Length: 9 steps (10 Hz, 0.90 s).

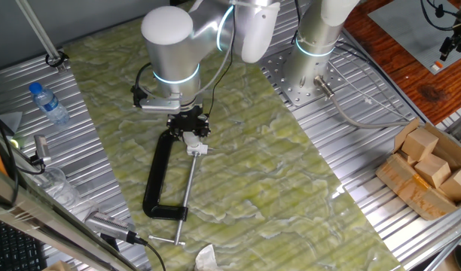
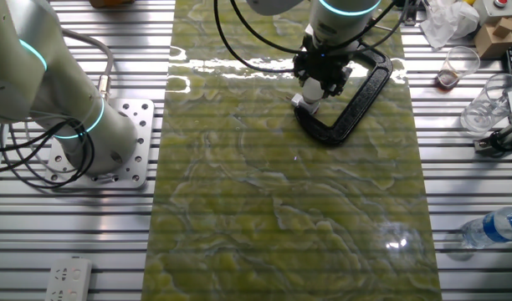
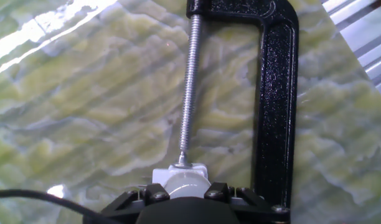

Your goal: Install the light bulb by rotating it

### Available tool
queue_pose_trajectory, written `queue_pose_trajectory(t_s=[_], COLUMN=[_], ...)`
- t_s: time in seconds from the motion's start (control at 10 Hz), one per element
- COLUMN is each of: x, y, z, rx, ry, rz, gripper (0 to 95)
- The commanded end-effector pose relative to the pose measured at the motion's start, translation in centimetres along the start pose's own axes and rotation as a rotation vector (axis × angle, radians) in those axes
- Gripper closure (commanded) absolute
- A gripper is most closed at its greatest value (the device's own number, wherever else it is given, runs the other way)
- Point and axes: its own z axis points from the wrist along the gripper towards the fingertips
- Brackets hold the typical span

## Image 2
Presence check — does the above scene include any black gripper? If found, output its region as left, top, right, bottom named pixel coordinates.
left=292, top=35, right=358, bottom=99

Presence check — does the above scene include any white light bulb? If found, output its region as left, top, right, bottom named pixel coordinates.
left=301, top=77, right=325, bottom=105

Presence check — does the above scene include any black C-clamp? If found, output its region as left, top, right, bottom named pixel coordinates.
left=293, top=40, right=394, bottom=147

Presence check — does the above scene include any green marble pattern mat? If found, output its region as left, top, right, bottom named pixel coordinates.
left=141, top=0, right=443, bottom=301

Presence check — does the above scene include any plastic cup with brown liquid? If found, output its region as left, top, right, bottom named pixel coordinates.
left=436, top=45, right=482, bottom=91

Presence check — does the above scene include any crumpled white tissue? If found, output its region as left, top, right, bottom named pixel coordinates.
left=419, top=0, right=481, bottom=49

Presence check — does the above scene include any clear plastic cup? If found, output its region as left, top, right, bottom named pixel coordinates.
left=459, top=73, right=512, bottom=136

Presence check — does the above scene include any small cardboard box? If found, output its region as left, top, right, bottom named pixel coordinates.
left=474, top=23, right=512, bottom=60

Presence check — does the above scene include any grey emergency stop box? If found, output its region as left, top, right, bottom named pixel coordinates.
left=473, top=0, right=512, bottom=25

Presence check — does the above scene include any small wooden block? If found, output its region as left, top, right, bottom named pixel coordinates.
left=492, top=16, right=512, bottom=40

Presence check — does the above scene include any clear water bottle blue cap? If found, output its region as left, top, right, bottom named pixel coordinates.
left=459, top=206, right=512, bottom=251

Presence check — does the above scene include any white power strip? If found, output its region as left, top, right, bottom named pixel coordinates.
left=44, top=255, right=94, bottom=301

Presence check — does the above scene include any black camera cable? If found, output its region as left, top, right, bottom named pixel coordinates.
left=212, top=0, right=410, bottom=74

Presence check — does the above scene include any silver camera with black mount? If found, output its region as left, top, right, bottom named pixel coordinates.
left=473, top=124, right=512, bottom=159

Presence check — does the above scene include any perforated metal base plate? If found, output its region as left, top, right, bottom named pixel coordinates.
left=44, top=97, right=156, bottom=191

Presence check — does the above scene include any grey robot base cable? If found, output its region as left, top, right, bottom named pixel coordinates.
left=61, top=28, right=115, bottom=102

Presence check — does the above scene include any black base cable bundle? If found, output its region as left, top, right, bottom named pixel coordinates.
left=0, top=117, right=96, bottom=190

